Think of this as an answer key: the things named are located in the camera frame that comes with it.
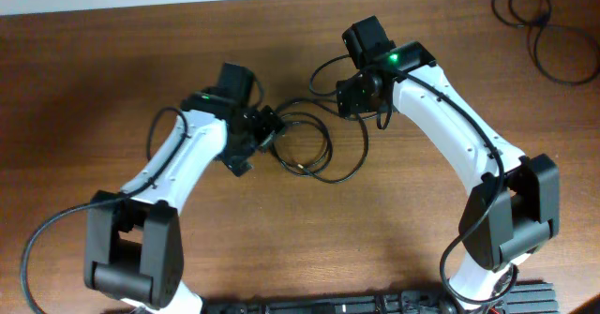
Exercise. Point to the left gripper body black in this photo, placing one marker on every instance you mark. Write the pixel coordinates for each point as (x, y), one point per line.
(255, 129)

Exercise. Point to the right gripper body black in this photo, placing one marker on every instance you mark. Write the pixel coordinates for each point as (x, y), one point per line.
(355, 90)

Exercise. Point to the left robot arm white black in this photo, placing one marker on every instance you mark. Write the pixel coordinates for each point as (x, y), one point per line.
(133, 249)

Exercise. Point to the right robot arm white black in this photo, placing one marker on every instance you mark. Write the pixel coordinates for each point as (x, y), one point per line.
(513, 205)

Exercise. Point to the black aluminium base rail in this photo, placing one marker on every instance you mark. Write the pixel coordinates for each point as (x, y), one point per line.
(536, 298)

